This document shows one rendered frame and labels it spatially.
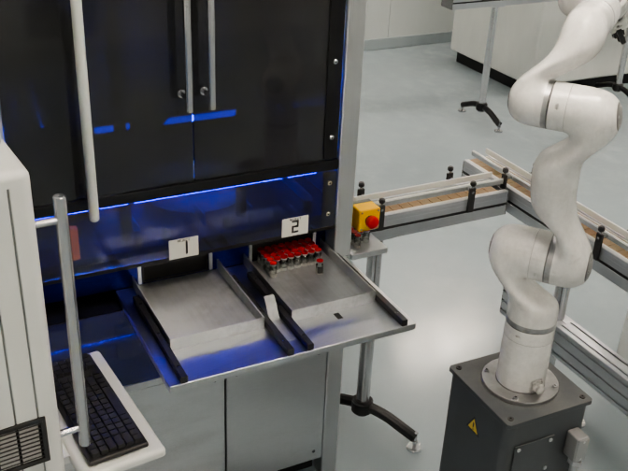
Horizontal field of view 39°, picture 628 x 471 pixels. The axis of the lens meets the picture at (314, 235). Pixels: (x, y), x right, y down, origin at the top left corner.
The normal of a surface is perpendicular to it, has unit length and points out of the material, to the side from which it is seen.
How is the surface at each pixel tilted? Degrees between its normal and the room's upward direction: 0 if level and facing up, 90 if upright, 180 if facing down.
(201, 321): 0
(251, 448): 90
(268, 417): 90
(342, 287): 0
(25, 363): 90
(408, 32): 90
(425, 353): 0
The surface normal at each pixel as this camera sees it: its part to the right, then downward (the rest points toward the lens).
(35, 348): 0.53, 0.42
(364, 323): 0.04, -0.88
